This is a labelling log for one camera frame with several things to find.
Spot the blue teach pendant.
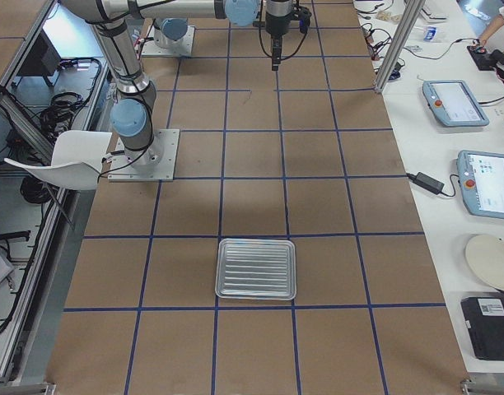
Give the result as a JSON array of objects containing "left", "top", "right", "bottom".
[
  {"left": 456, "top": 150, "right": 504, "bottom": 219},
  {"left": 422, "top": 80, "right": 489, "bottom": 128}
]

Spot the aluminium frame post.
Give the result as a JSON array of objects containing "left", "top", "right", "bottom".
[{"left": 371, "top": 1, "right": 424, "bottom": 93}]

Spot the blue teach pendant far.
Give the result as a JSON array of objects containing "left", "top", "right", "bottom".
[{"left": 422, "top": 80, "right": 489, "bottom": 128}]

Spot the black laptop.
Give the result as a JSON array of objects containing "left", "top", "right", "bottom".
[{"left": 460, "top": 297, "right": 504, "bottom": 361}]

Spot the white plastic chair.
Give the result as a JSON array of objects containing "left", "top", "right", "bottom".
[{"left": 4, "top": 130, "right": 112, "bottom": 229}]

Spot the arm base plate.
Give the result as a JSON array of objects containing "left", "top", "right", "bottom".
[
  {"left": 142, "top": 26, "right": 195, "bottom": 58},
  {"left": 106, "top": 129, "right": 180, "bottom": 182}
]

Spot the blue teach pendant near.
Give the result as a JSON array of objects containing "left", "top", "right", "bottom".
[{"left": 456, "top": 150, "right": 504, "bottom": 219}]

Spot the silver ribbed metal tray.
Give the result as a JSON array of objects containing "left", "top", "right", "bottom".
[{"left": 215, "top": 239, "right": 296, "bottom": 300}]

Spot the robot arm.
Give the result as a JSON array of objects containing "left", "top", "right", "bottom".
[
  {"left": 62, "top": 1, "right": 226, "bottom": 159},
  {"left": 214, "top": 0, "right": 312, "bottom": 72}
]

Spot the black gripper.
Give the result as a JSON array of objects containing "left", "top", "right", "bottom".
[{"left": 271, "top": 35, "right": 282, "bottom": 71}]

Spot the bag of wooden pieces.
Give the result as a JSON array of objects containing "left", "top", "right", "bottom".
[{"left": 376, "top": 11, "right": 402, "bottom": 25}]

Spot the black power adapter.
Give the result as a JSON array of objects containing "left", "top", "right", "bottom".
[{"left": 406, "top": 172, "right": 459, "bottom": 198}]

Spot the white round plate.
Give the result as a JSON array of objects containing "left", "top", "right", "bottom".
[{"left": 464, "top": 235, "right": 504, "bottom": 292}]

